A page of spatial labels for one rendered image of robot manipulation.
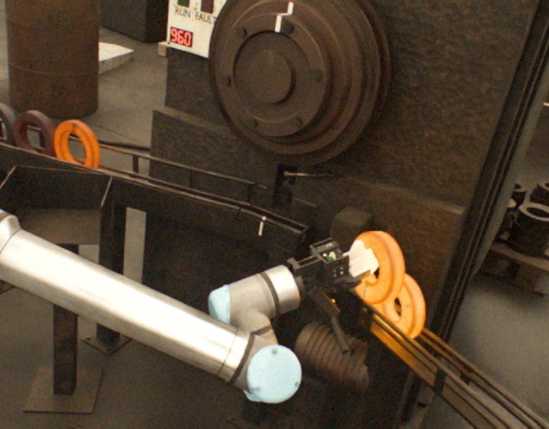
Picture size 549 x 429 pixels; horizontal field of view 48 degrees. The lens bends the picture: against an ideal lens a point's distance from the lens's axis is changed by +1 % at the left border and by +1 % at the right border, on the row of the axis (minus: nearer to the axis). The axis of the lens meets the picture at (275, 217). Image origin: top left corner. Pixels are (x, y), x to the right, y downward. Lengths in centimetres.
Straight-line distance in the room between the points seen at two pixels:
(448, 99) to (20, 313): 169
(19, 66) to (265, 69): 311
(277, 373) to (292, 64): 73
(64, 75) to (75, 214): 254
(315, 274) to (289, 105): 44
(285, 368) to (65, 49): 350
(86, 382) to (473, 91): 147
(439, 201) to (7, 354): 150
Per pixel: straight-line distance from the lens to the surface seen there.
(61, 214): 185
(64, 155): 213
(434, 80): 155
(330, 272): 120
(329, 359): 155
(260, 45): 147
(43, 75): 432
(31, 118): 219
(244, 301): 114
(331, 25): 143
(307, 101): 141
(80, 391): 212
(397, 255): 125
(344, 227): 155
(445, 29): 154
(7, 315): 247
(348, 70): 143
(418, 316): 137
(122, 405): 208
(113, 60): 578
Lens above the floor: 145
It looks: 26 degrees down
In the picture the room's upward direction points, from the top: 10 degrees clockwise
